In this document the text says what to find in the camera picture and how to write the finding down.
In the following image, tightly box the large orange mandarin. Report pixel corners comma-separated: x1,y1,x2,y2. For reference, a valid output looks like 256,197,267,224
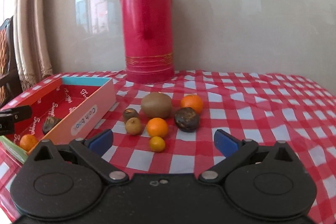
180,94,204,114

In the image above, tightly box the large dark passion fruit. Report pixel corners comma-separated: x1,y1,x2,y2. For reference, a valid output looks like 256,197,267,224
174,107,200,132

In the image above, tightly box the wooden chair with woven back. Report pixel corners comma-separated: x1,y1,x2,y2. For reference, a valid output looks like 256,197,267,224
0,16,24,109

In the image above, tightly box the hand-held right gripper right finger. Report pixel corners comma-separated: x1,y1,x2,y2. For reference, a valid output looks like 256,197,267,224
199,130,302,183

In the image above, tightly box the small orange kumquat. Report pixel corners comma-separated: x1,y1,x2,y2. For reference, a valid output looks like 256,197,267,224
149,136,166,153

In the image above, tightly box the dark wrinkled fruit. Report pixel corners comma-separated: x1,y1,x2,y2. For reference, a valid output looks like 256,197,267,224
42,116,63,135

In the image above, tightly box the beige lace curtain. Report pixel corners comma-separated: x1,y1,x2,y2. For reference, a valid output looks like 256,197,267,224
12,0,54,92

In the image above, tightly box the colourful cardboard box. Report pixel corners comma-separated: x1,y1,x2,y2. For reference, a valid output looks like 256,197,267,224
0,76,117,165

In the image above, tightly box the brown kiwi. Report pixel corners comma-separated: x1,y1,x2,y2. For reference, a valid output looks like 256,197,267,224
141,92,173,119

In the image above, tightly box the small greenish brown fruit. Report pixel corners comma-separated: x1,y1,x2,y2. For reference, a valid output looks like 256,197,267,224
125,117,143,135

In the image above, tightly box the small dark brown fruit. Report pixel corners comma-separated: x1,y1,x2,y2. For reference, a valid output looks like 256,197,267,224
122,108,139,123

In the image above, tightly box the red thermos flask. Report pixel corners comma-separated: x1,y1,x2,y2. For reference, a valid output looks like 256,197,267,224
118,0,175,84

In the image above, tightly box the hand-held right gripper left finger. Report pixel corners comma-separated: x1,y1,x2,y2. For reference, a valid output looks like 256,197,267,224
26,129,129,184

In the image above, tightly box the red checkered tablecloth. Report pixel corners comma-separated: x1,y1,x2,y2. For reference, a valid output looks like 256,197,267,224
0,70,336,224

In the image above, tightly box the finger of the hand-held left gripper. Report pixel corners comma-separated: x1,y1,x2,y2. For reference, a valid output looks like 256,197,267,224
0,105,32,122

